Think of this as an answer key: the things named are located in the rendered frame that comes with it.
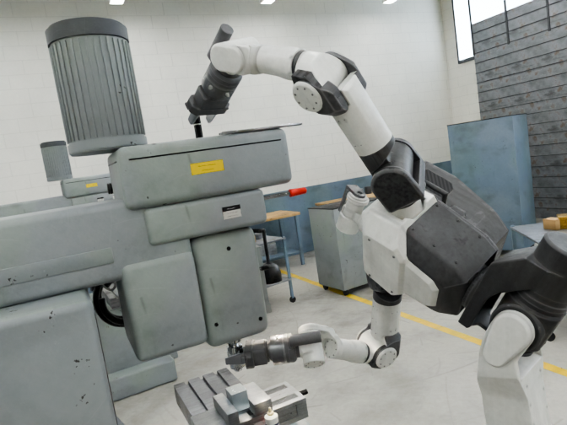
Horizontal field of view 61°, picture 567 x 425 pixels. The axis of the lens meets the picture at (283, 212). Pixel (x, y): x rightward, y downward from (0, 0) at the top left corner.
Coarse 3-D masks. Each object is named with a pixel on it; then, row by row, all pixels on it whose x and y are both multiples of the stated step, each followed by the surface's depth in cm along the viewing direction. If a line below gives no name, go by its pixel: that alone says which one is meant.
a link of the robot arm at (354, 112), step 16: (352, 64) 103; (352, 80) 102; (304, 96) 103; (320, 96) 101; (336, 96) 100; (352, 96) 101; (368, 96) 104; (320, 112) 105; (336, 112) 102; (352, 112) 103; (368, 112) 104; (352, 128) 105; (368, 128) 105; (384, 128) 107; (352, 144) 109; (368, 144) 106; (384, 144) 107
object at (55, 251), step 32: (0, 224) 109; (32, 224) 111; (64, 224) 114; (96, 224) 117; (128, 224) 121; (0, 256) 109; (32, 256) 112; (64, 256) 115; (96, 256) 117; (128, 256) 121; (160, 256) 124; (0, 288) 109; (32, 288) 112; (64, 288) 115
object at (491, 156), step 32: (448, 128) 691; (480, 128) 659; (512, 128) 631; (480, 160) 667; (512, 160) 638; (480, 192) 676; (512, 192) 646; (320, 224) 607; (512, 224) 653; (320, 256) 621; (352, 256) 593
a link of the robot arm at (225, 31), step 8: (224, 24) 117; (224, 32) 115; (232, 32) 117; (216, 40) 118; (224, 40) 117; (232, 40) 116; (240, 40) 117; (248, 40) 118; (256, 40) 120; (208, 56) 122; (208, 72) 121; (216, 72) 119; (224, 72) 119; (216, 80) 120; (224, 80) 120; (232, 80) 120; (240, 80) 123; (224, 88) 121; (232, 88) 122
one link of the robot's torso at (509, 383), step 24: (504, 312) 105; (504, 336) 105; (528, 336) 101; (480, 360) 111; (504, 360) 106; (528, 360) 113; (480, 384) 113; (504, 384) 109; (528, 384) 109; (504, 408) 112; (528, 408) 108
